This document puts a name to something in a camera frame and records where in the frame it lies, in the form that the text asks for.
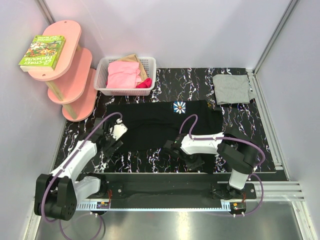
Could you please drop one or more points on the beige garment in basket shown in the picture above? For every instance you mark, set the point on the beige garment in basket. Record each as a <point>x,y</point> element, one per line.
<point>134,58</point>

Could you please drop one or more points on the white plastic laundry basket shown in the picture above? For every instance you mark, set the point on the white plastic laundry basket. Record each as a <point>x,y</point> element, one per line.
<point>101,75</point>

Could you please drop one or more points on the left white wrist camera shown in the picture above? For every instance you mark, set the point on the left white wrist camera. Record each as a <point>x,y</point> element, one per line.
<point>118,129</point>

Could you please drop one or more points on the pink tiered wooden shelf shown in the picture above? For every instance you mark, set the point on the pink tiered wooden shelf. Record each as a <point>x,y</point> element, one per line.
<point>71,84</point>

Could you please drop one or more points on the black daisy print t-shirt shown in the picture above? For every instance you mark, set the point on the black daisy print t-shirt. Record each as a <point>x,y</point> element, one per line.
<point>150,125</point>

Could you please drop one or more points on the folded grey t-shirt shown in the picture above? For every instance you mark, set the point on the folded grey t-shirt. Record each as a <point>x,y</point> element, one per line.
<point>232,89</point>

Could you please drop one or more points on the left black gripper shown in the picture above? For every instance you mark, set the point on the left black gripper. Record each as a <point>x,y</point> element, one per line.
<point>108,150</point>

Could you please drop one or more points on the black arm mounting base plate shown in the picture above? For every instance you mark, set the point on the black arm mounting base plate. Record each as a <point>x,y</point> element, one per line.
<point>172,192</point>

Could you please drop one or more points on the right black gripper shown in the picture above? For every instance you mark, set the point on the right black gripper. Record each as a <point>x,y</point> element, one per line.
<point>196,165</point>

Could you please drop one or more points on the green storey treehouse book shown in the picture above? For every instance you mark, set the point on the green storey treehouse book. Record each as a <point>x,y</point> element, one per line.
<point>43,53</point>

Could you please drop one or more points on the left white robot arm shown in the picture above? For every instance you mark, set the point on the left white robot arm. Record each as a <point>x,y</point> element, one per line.
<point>58,193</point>

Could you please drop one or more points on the magenta garment in basket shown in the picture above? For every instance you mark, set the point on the magenta garment in basket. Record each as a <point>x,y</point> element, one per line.
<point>145,84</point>

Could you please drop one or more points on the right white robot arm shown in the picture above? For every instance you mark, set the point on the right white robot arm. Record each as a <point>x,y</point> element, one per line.
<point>237,149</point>

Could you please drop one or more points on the pink t-shirt in basket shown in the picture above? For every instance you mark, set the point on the pink t-shirt in basket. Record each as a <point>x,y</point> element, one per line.
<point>123,75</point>

